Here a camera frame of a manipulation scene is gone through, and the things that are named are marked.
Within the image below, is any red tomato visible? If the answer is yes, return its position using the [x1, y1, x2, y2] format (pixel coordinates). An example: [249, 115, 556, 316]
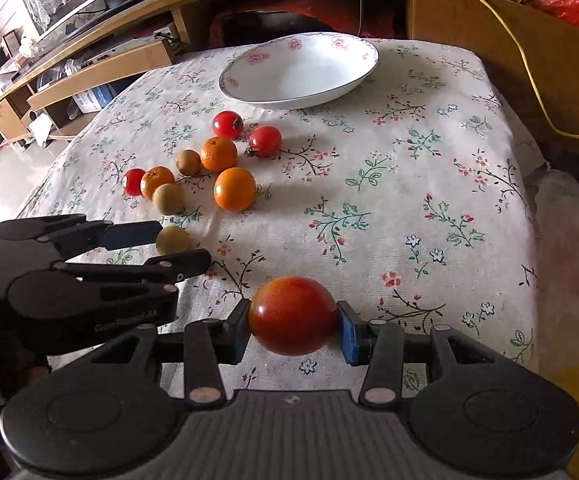
[246, 126, 282, 157]
[122, 168, 145, 197]
[212, 110, 244, 140]

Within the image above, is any large red yellow apple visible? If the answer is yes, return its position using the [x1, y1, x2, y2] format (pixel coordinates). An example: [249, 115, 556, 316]
[248, 276, 339, 356]

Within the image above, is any orange tangerine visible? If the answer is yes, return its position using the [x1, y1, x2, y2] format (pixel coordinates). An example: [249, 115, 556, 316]
[140, 166, 176, 200]
[200, 136, 239, 174]
[212, 167, 257, 212]

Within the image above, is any blue white box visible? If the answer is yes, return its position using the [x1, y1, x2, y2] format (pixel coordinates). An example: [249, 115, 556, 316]
[73, 84, 117, 114]

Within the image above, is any floral white tablecloth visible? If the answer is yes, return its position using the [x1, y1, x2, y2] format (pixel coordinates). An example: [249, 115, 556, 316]
[18, 37, 541, 396]

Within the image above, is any wooden TV stand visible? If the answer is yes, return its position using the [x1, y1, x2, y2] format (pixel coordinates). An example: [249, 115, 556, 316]
[0, 0, 421, 143]

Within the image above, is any white floral ceramic bowl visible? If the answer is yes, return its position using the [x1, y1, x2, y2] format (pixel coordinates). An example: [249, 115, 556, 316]
[218, 32, 379, 110]

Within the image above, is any yellow cable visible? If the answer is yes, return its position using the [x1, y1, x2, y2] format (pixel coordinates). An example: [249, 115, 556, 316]
[436, 0, 579, 141]

